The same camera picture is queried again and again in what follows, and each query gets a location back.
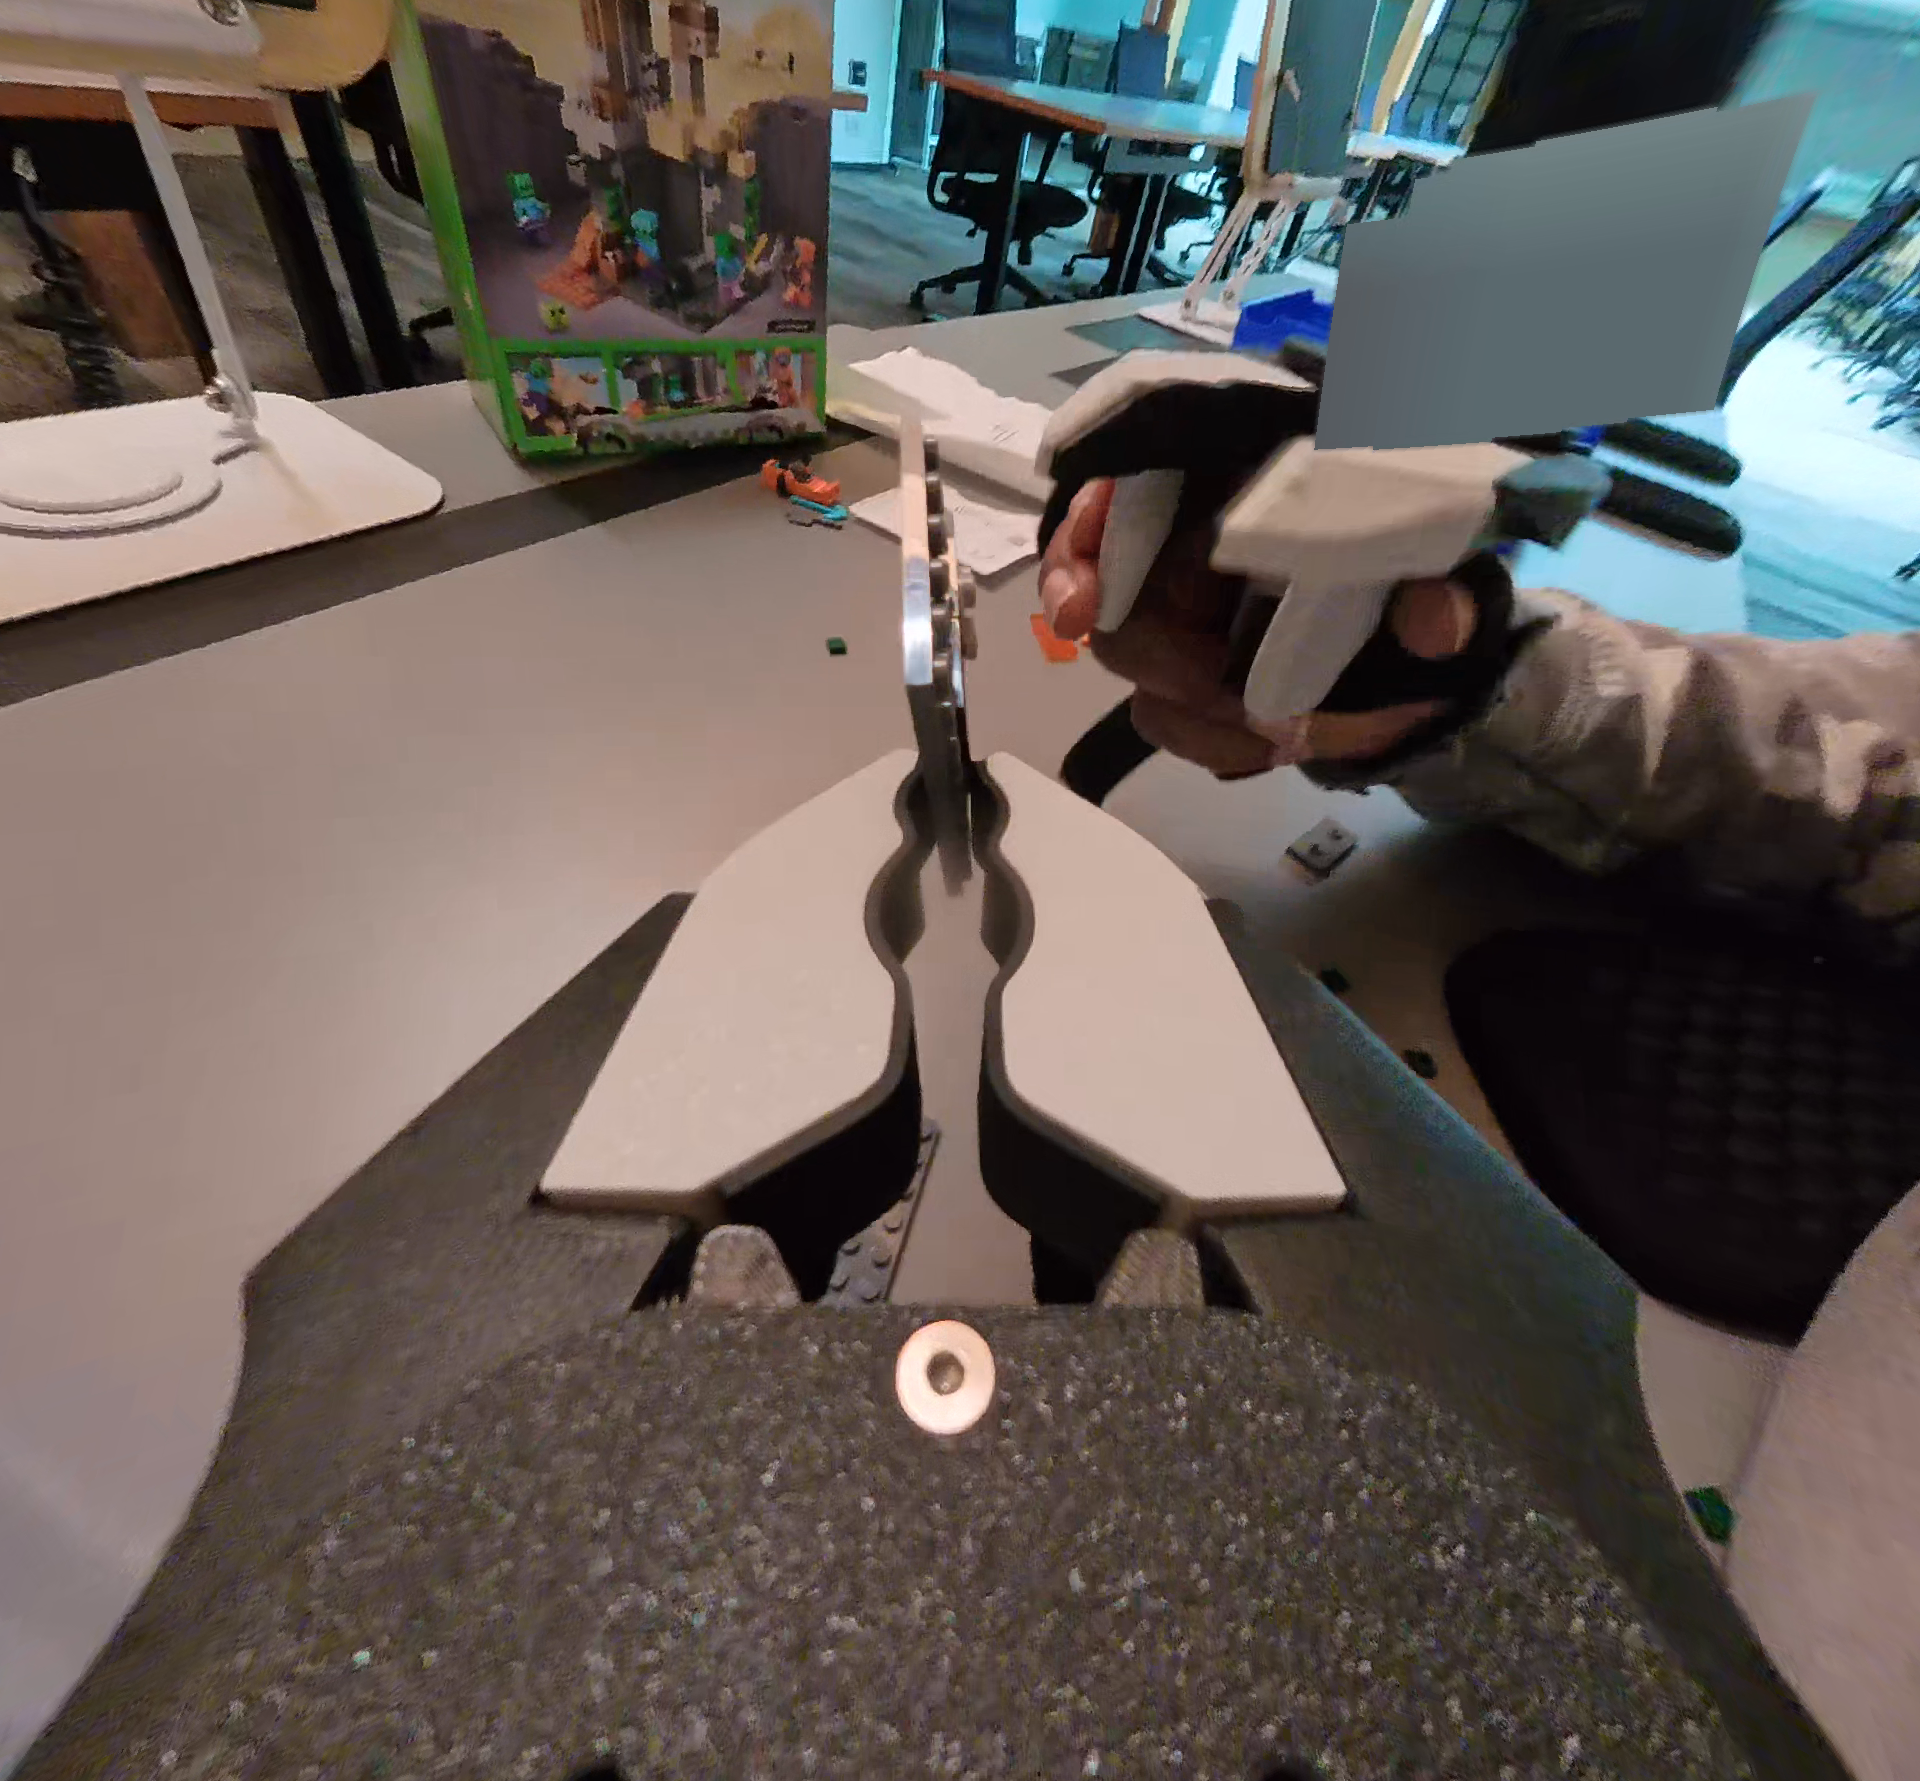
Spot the brown-edged office desk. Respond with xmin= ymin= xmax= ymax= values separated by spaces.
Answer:
xmin=919 ymin=67 xmax=1253 ymax=284

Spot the white instruction sheet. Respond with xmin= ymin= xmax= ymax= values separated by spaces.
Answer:
xmin=943 ymin=482 xmax=1053 ymax=578

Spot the person's right hand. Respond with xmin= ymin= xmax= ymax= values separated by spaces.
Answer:
xmin=1034 ymin=475 xmax=1520 ymax=788

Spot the blue plastic storage bin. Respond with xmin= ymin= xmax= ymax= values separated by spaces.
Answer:
xmin=1231 ymin=284 xmax=1337 ymax=352

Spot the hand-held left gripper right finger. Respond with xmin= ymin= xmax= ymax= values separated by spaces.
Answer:
xmin=977 ymin=751 xmax=1349 ymax=1307

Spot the grey lego baseplate build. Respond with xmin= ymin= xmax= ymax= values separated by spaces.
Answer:
xmin=823 ymin=1121 xmax=946 ymax=1307

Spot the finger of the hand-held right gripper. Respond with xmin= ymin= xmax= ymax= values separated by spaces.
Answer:
xmin=1092 ymin=472 xmax=1190 ymax=639
xmin=1034 ymin=349 xmax=1323 ymax=512

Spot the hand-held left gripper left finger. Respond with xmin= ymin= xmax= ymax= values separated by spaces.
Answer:
xmin=536 ymin=751 xmax=924 ymax=1305

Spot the white crumpled paper bag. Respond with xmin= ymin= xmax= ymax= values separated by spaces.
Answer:
xmin=827 ymin=344 xmax=1097 ymax=500

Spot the black padded chair armrest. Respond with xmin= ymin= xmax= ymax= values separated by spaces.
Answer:
xmin=1596 ymin=467 xmax=1742 ymax=561
xmin=1596 ymin=417 xmax=1742 ymax=485

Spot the white stand base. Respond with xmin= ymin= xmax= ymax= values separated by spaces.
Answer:
xmin=0 ymin=72 xmax=445 ymax=624

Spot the colourful lego box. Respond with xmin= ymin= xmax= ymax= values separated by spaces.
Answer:
xmin=359 ymin=0 xmax=838 ymax=463

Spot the person's right forearm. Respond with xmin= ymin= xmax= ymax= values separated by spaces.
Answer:
xmin=1400 ymin=590 xmax=1920 ymax=915

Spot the black chair backrest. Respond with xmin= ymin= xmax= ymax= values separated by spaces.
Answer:
xmin=1475 ymin=0 xmax=1794 ymax=153

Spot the black office chair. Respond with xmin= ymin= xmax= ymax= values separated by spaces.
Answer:
xmin=1071 ymin=18 xmax=1218 ymax=284
xmin=915 ymin=0 xmax=1088 ymax=312

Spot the large dark grey lego plate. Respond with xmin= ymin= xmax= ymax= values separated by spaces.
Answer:
xmin=898 ymin=409 xmax=986 ymax=893

